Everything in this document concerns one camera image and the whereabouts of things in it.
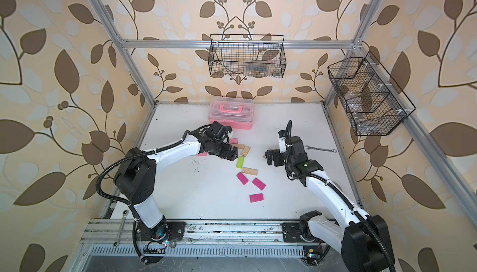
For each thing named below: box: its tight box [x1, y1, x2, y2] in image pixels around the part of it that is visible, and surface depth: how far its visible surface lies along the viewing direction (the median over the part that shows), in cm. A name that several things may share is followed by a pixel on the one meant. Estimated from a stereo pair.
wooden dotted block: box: [241, 167, 259, 176], surface depth 93 cm
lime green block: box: [235, 156, 245, 169], surface depth 96 cm
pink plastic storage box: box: [207, 96, 255, 130], surface depth 106 cm
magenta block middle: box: [236, 172, 250, 186], surface depth 91 cm
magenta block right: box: [252, 177, 266, 191], surface depth 89 cm
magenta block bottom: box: [249, 193, 264, 204], surface depth 85 cm
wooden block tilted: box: [240, 145, 251, 158], surface depth 101 cm
